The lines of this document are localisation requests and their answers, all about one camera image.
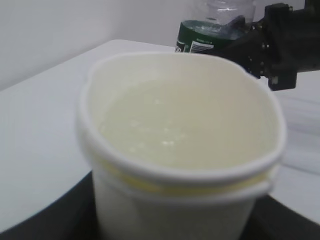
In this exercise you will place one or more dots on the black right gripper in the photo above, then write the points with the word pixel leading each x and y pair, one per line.
pixel 282 44

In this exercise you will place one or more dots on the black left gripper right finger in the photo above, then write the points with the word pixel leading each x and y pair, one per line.
pixel 271 220

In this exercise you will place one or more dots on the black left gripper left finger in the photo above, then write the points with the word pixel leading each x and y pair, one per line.
pixel 71 217

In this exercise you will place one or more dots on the clear green-label water bottle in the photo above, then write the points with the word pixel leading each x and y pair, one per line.
pixel 213 24

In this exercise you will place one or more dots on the white paper cup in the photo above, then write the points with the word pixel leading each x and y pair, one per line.
pixel 180 145

